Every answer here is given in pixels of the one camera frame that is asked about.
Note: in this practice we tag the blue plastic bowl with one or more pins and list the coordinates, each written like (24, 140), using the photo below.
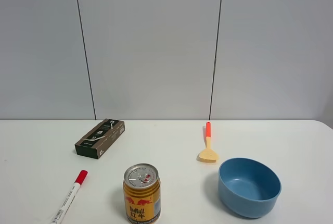
(248, 187)

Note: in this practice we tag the brown black cardboard box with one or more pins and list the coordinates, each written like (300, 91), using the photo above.
(96, 142)

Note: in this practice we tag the orange handled wooden spatula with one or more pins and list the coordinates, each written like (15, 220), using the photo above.
(208, 155)

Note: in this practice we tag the white marker with red cap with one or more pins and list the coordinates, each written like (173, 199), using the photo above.
(60, 214)

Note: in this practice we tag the gold Red Bull can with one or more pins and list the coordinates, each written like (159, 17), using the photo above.
(142, 194)

